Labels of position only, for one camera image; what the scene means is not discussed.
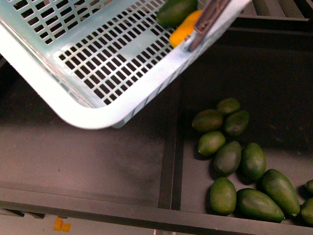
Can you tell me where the light blue plastic basket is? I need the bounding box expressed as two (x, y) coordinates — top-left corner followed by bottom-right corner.
(0, 0), (248, 129)

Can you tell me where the yellow mango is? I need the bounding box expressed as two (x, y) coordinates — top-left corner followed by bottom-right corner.
(169, 10), (202, 48)

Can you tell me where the green avocado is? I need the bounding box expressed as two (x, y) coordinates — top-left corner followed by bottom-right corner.
(261, 169), (300, 217)
(223, 110), (250, 137)
(192, 109), (224, 133)
(210, 177), (237, 215)
(216, 97), (241, 116)
(198, 131), (225, 156)
(240, 142), (267, 181)
(213, 141), (242, 175)
(237, 188), (285, 223)
(156, 0), (198, 27)

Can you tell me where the green avocado in tray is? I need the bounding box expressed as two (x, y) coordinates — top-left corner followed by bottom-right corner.
(261, 169), (300, 217)
(237, 188), (285, 223)
(213, 141), (242, 175)
(223, 110), (250, 137)
(210, 177), (237, 215)
(198, 131), (225, 156)
(240, 142), (267, 181)
(192, 109), (224, 133)
(216, 97), (241, 116)

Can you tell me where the black fruit display shelf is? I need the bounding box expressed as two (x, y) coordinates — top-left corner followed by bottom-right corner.
(0, 0), (313, 235)

